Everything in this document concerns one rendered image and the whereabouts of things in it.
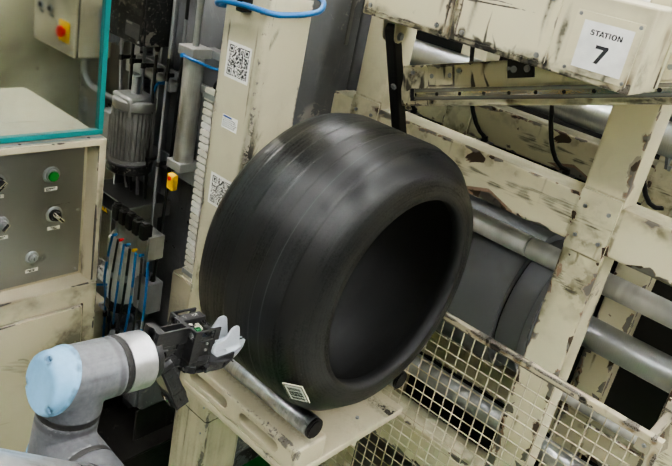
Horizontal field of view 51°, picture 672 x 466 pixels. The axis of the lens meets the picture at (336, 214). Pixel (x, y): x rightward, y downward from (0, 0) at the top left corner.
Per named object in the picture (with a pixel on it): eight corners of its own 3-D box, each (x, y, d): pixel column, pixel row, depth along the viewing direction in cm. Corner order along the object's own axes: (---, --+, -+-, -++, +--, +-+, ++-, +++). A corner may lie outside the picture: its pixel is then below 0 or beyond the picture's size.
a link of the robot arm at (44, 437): (46, 515, 98) (61, 443, 94) (10, 463, 105) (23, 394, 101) (106, 492, 105) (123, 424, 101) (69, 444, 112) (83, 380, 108)
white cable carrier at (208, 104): (182, 275, 171) (205, 86, 153) (198, 271, 175) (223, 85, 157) (193, 283, 169) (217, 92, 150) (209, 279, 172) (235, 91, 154)
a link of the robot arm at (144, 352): (129, 406, 104) (95, 371, 109) (156, 397, 108) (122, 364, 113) (140, 354, 101) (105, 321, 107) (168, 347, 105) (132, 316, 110)
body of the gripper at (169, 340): (226, 327, 114) (165, 341, 105) (214, 372, 117) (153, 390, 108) (197, 305, 119) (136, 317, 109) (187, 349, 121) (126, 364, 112)
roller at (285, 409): (195, 344, 155) (209, 328, 157) (204, 352, 159) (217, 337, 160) (304, 435, 135) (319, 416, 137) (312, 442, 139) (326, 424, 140)
